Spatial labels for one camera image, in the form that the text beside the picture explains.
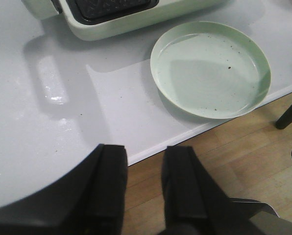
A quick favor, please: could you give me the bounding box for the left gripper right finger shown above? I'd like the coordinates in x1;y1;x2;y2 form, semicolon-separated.
162;146;249;235

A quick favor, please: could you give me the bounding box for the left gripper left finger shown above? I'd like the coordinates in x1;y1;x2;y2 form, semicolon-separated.
0;144;127;235

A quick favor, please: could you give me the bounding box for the light green round plate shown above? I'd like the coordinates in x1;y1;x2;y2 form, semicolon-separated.
150;21;271;119

